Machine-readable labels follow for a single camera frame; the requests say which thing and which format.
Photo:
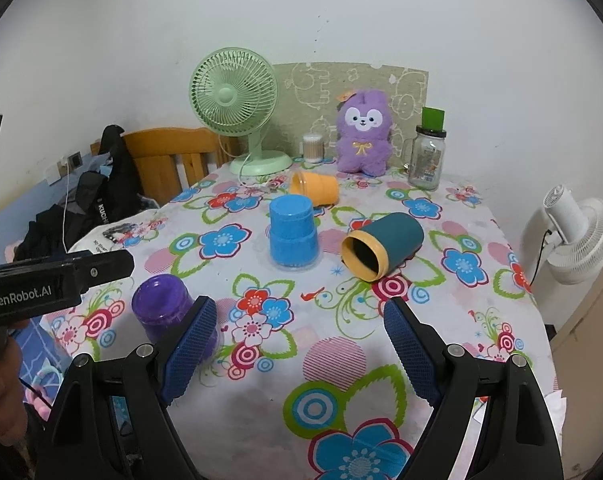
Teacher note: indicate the beige cabinet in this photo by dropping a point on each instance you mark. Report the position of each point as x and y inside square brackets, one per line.
[596, 320]

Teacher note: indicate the pink toy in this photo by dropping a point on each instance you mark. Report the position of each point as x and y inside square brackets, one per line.
[42, 390]

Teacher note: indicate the purple plush toy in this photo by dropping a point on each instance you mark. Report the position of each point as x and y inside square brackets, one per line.
[364, 150]

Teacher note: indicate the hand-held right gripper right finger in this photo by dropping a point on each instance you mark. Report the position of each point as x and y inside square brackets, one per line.
[411, 355]

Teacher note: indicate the white standing fan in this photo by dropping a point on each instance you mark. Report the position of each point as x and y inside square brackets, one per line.
[581, 240]

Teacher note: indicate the beige patterned board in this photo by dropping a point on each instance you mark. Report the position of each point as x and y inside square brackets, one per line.
[306, 90]

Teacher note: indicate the teal cup with yellow rim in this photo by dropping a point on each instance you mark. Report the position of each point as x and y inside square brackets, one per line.
[396, 240]

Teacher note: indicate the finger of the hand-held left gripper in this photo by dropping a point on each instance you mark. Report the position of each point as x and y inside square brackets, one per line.
[106, 267]

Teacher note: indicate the white printed bag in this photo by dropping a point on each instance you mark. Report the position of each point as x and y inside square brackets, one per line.
[101, 242]

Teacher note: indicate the green desk fan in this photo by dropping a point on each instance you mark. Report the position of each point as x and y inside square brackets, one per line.
[226, 95]

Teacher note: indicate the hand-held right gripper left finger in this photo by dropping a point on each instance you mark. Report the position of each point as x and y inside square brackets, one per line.
[191, 350]

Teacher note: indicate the floral tablecloth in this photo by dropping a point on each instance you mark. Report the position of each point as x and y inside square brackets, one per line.
[331, 360]

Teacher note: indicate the blue cup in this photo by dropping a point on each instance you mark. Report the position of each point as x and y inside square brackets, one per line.
[291, 240]

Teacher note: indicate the person's left hand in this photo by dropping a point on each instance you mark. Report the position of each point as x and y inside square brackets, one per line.
[1, 400]

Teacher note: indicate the wooden chair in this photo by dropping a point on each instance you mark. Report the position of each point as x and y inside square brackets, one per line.
[166, 150]

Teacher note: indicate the black bag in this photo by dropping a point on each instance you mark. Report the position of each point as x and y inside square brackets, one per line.
[111, 180]

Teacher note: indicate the glass bottle with green lid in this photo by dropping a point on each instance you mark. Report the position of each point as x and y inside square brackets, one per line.
[426, 160]

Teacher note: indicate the wall socket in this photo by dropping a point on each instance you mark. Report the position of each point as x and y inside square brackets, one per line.
[74, 160]

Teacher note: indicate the purple cup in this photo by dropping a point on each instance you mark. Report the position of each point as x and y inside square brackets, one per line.
[159, 310]

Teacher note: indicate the cotton swab container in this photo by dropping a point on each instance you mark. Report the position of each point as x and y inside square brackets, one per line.
[313, 149]

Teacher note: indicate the orange cup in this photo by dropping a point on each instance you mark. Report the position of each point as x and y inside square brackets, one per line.
[319, 187]

